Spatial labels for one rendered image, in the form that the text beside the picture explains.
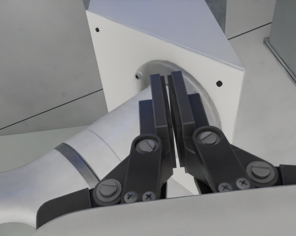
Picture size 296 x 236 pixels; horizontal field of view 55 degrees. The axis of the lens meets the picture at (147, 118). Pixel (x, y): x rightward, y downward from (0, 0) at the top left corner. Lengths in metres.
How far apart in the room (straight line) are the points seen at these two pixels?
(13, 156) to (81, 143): 1.79
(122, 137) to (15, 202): 0.14
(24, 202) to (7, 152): 1.87
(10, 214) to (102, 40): 0.35
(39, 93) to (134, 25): 1.57
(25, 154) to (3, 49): 0.70
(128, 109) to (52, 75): 1.51
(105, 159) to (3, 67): 1.63
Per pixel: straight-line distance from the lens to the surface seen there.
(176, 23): 0.47
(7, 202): 0.33
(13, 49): 1.86
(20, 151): 2.15
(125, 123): 0.38
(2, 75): 1.99
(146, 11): 0.52
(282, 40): 1.68
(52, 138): 2.13
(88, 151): 0.36
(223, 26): 0.69
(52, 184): 0.35
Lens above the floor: 1.53
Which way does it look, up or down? 48 degrees down
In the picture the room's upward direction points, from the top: 175 degrees clockwise
